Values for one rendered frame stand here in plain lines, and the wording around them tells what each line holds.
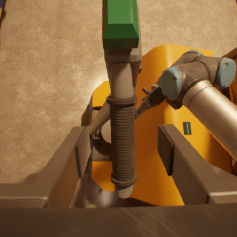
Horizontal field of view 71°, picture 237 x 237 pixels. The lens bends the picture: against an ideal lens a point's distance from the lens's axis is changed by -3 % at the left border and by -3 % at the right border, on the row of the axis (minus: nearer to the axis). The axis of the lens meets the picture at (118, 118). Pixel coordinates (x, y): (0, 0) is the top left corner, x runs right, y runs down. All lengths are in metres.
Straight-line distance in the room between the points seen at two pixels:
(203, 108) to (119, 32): 0.31
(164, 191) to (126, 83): 0.69
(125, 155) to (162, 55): 0.76
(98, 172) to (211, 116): 0.95
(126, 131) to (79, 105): 1.41
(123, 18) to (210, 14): 2.89
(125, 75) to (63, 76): 1.53
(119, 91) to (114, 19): 0.08
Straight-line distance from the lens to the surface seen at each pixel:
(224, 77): 0.59
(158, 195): 0.88
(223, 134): 0.43
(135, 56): 0.21
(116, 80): 0.21
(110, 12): 0.20
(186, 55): 0.69
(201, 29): 2.74
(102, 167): 1.24
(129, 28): 0.19
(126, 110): 0.21
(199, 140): 0.88
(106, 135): 1.15
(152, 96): 0.58
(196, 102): 0.46
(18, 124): 1.64
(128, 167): 0.25
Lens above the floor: 1.56
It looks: 71 degrees down
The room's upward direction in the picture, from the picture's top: 52 degrees clockwise
